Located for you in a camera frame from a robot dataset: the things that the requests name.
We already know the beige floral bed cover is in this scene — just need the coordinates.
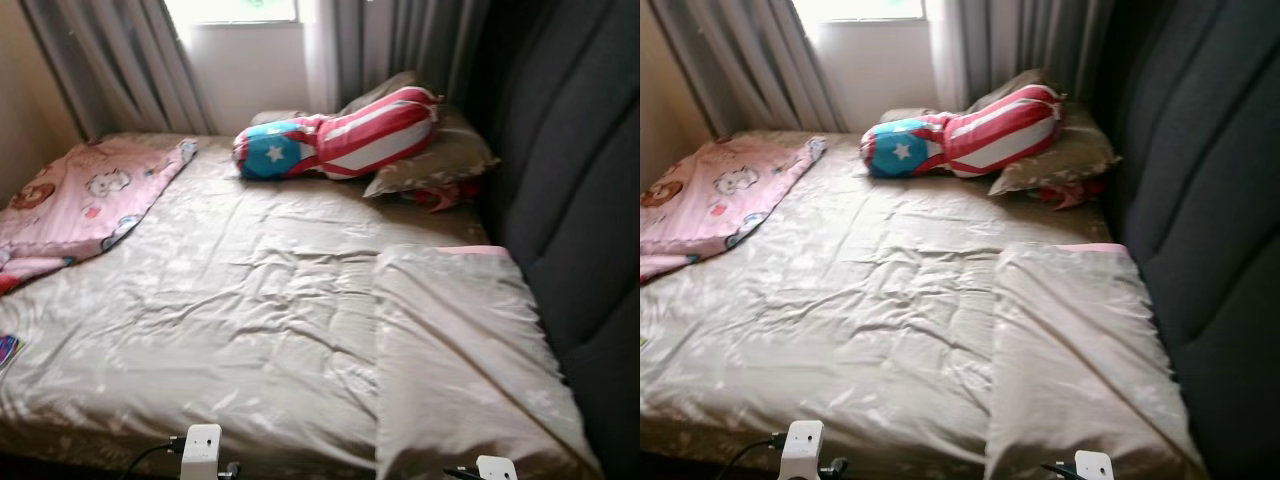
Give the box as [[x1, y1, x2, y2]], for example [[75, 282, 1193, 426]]
[[640, 128, 1141, 476], [0, 130, 521, 476]]

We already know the pink cartoon print blanket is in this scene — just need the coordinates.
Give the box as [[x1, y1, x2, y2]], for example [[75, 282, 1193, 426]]
[[0, 137, 199, 293], [640, 135, 828, 284]]

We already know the red crumpled cloth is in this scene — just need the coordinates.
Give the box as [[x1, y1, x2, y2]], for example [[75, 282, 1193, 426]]
[[405, 180, 486, 213], [1035, 178, 1106, 209]]

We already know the red white blue star bolster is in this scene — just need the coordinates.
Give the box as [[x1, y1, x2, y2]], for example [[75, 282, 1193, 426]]
[[860, 84, 1066, 179], [232, 86, 443, 182]]

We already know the dark grey padded headboard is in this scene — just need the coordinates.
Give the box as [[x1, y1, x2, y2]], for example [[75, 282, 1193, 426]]
[[1090, 0, 1280, 480], [470, 0, 641, 480]]

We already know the bright window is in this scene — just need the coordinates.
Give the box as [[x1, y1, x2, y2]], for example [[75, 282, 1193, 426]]
[[795, 0, 926, 23], [165, 0, 301, 26]]

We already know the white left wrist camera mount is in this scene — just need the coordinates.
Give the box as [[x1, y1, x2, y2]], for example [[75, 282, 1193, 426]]
[[180, 424, 223, 480], [780, 420, 825, 480]]

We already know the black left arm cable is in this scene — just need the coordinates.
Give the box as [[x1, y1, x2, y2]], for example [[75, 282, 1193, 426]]
[[120, 436, 189, 480], [718, 432, 791, 480]]

